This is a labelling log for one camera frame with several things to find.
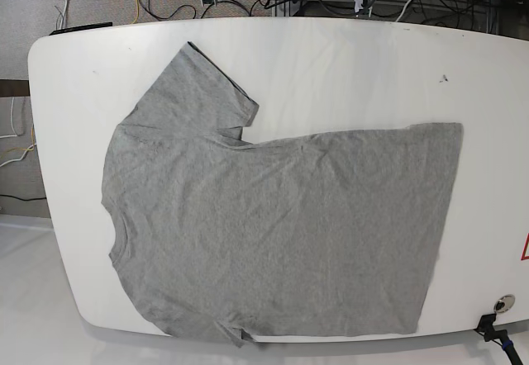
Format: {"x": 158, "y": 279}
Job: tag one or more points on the grey t-shirt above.
{"x": 219, "y": 240}

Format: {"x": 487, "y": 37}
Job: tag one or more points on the red warning sticker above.
{"x": 525, "y": 252}

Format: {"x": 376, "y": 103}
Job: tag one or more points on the black clamp with cable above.
{"x": 487, "y": 331}

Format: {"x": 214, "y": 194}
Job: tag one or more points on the silver table grommet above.
{"x": 504, "y": 303}

